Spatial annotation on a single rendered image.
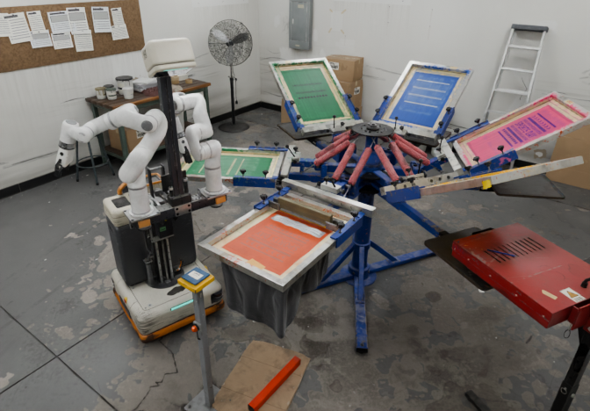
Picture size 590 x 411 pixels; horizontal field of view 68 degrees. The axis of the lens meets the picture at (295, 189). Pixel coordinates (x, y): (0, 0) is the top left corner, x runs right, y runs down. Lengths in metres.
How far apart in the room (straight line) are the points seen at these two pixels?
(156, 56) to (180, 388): 1.97
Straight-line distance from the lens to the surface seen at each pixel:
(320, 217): 2.56
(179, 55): 2.17
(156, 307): 3.17
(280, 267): 2.28
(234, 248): 2.43
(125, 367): 3.25
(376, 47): 6.75
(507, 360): 3.46
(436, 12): 6.38
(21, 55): 5.57
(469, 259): 2.33
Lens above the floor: 2.34
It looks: 27 degrees down
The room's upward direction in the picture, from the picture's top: 1 degrees clockwise
